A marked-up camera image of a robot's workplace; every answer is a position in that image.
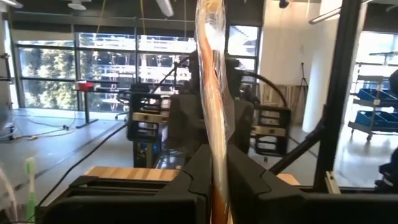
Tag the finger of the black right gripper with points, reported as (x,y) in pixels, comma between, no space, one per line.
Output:
(270,130)
(149,117)

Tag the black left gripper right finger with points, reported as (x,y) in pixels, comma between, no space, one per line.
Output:
(264,205)

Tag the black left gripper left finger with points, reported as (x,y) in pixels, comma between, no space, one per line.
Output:
(186,205)

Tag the orange toothbrush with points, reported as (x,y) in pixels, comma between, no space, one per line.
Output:
(214,93)

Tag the green toothbrush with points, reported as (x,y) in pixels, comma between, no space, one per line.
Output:
(30,193)

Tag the computer tower with lights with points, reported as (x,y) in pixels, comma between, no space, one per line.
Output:
(146,154)

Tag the wooden panels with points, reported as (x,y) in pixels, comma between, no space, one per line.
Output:
(295,102)

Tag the black-legged office table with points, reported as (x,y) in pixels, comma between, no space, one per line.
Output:
(87,109)

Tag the silver aluminium extrusion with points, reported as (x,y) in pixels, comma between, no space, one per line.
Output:
(332,183)

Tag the black tripod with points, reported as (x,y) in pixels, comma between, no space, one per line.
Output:
(302,67)

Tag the red box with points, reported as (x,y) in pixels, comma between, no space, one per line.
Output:
(84,86)

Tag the cart with blue bins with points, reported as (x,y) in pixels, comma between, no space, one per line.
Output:
(373,118)

